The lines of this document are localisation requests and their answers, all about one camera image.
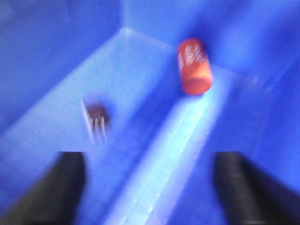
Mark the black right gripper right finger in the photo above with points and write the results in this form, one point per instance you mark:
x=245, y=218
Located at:
x=249, y=196

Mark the small dark cylindrical capacitor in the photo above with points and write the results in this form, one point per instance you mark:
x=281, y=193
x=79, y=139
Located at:
x=97, y=120

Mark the orange cylindrical 4680 capacitor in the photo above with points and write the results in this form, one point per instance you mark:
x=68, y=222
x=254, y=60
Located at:
x=194, y=67

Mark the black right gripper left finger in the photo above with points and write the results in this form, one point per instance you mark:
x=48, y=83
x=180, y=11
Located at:
x=55, y=198

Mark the blue plastic bin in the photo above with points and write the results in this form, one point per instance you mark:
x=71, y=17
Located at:
x=158, y=165

